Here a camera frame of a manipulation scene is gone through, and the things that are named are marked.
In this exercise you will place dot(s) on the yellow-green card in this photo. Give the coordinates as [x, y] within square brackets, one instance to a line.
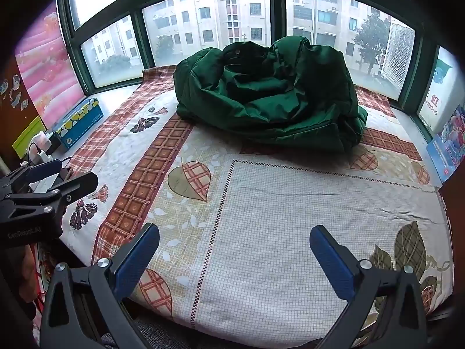
[27, 138]

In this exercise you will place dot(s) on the white cartoon window poster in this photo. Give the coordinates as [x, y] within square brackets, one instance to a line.
[436, 109]

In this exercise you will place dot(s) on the pink window curtain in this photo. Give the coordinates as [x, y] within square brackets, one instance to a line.
[47, 69]

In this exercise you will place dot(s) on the cartoon wall stickers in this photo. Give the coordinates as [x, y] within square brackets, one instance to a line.
[15, 91]

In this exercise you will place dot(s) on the white louvred outdoor grille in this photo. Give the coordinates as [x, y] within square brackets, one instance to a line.
[397, 58]

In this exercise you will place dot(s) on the dark green window frame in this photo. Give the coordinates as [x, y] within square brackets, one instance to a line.
[278, 14]

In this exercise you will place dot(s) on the plaid leaf-patterned bedsheet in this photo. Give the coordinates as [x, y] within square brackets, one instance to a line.
[290, 207]

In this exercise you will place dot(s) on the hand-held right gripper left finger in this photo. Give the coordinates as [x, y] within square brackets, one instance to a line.
[140, 258]

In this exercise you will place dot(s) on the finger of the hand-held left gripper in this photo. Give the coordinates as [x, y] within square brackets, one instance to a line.
[78, 187]
[41, 172]

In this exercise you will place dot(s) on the grey checked cloth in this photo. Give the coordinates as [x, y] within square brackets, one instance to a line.
[156, 336]

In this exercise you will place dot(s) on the blue yellow-dotted tissue box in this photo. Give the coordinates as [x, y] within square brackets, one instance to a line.
[80, 123]

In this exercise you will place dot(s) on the green puffer jacket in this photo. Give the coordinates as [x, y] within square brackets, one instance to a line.
[276, 105]

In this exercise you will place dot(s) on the white charger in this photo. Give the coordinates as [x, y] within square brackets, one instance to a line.
[43, 154]

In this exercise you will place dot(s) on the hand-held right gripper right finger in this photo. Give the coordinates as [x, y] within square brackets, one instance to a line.
[332, 261]

